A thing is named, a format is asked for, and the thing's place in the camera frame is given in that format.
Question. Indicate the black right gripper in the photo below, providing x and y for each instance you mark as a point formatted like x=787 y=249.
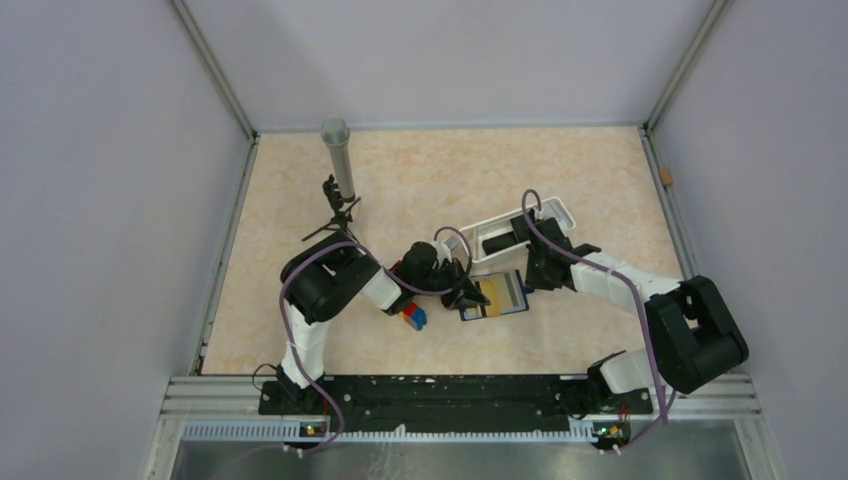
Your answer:
x=532 y=279

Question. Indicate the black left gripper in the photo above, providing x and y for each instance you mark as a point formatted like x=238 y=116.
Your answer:
x=466 y=293

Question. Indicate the gold credit card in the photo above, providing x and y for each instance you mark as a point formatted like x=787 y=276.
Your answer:
x=490 y=286
x=512 y=298

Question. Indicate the dark blue card holder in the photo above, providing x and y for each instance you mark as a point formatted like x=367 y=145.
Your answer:
x=472 y=314

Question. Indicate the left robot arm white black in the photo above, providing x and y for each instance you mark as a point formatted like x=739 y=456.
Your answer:
x=319 y=284

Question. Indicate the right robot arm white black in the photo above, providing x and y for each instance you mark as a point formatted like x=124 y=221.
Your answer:
x=690 y=335

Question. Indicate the black card in tray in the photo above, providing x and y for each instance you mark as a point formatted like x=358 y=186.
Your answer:
x=503 y=233

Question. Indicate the white card tray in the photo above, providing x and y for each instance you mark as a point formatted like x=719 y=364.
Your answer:
x=552 y=207

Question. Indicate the red blue toy brick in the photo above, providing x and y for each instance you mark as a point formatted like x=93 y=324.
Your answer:
x=414 y=316

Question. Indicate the black mini tripod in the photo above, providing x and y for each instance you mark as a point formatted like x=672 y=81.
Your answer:
x=342 y=209

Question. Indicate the small brown cork piece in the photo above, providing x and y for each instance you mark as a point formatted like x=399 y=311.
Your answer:
x=666 y=177

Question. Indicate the grey microphone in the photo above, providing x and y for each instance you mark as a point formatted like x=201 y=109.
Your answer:
x=335 y=135

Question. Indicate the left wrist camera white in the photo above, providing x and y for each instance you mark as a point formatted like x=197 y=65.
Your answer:
x=453 y=245

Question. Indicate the aluminium frame rail right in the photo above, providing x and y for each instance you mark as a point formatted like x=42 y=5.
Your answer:
x=664 y=132

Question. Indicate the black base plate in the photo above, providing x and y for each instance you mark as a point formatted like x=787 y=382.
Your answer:
x=452 y=403

